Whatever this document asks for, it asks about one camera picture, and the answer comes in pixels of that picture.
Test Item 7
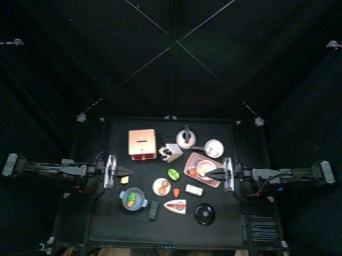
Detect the white plate with fried egg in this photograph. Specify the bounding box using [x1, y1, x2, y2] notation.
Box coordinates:
[194, 159, 219, 182]

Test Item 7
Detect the pink toy serving tray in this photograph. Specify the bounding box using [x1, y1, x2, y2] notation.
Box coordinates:
[183, 151, 226, 189]

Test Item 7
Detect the white toy block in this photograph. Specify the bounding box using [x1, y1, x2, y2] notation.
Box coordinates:
[184, 183, 204, 197]

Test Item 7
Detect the blue toy pot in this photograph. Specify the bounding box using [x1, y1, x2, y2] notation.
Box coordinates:
[117, 187, 150, 212]

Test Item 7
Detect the small white plate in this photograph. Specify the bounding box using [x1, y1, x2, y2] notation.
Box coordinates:
[151, 177, 172, 197]

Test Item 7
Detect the green toy leaf vegetable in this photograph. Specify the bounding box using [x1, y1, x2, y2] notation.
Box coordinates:
[167, 167, 182, 182]

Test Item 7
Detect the white cube black pattern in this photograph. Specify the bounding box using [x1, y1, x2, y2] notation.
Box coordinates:
[158, 142, 184, 164]

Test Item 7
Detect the black round disc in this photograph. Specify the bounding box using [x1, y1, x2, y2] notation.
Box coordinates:
[192, 202, 218, 227]

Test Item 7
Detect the dark green toy block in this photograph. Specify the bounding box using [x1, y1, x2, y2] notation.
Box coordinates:
[147, 200, 160, 221]

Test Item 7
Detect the red white packet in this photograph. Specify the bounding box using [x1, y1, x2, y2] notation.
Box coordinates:
[162, 198, 188, 216]

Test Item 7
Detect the white text label sticker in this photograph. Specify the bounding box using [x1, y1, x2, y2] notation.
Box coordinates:
[247, 214, 279, 245]

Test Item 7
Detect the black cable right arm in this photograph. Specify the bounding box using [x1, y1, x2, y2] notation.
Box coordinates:
[247, 173, 286, 198]

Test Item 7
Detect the white toy kettle black handle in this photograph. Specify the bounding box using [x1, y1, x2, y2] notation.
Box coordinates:
[175, 124, 198, 150]

